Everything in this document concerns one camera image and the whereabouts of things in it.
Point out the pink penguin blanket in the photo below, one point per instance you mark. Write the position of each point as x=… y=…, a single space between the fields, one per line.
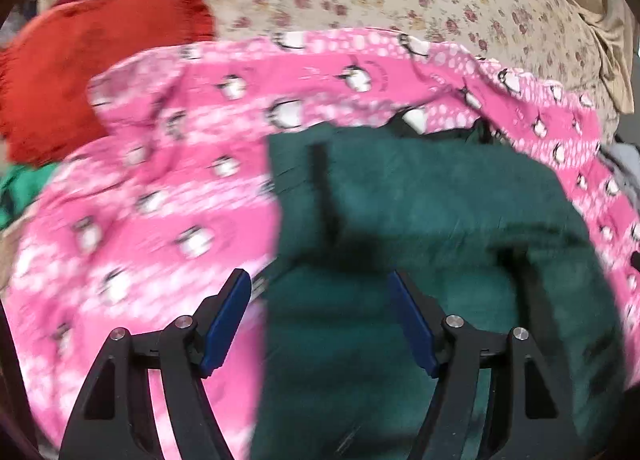
x=135 y=229

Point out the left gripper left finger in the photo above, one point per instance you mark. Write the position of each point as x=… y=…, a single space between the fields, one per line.
x=113 y=415

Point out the bright green garment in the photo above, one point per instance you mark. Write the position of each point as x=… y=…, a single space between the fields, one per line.
x=20 y=186

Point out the dark green puffer jacket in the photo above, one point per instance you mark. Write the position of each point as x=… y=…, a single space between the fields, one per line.
x=484 y=229

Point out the red ruffled pillow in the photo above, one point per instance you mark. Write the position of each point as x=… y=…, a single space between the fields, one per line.
x=45 y=70

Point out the beige curtain cloth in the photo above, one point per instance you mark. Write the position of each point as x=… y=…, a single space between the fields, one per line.
x=614 y=28

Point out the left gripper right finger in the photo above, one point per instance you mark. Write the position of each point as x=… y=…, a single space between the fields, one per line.
x=527 y=415

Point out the grey fleece garment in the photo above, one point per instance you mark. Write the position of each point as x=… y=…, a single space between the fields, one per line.
x=622 y=159

